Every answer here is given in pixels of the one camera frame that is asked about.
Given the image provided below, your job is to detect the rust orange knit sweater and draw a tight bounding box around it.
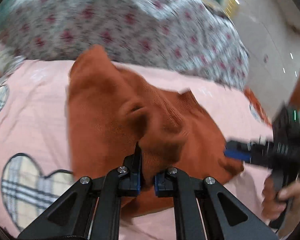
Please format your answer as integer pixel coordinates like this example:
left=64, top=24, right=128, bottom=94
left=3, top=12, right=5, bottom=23
left=67, top=46, right=243, bottom=218

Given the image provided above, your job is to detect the person's right hand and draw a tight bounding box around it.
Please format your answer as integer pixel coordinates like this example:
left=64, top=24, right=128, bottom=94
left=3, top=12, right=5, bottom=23
left=262, top=176, right=300, bottom=222

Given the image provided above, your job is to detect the orange patterned cloth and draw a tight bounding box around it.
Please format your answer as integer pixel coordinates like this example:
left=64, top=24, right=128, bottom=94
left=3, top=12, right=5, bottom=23
left=243, top=87, right=272, bottom=127

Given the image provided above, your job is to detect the white red floral quilt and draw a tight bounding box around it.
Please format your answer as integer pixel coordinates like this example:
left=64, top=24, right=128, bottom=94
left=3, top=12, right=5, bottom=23
left=0, top=0, right=249, bottom=90

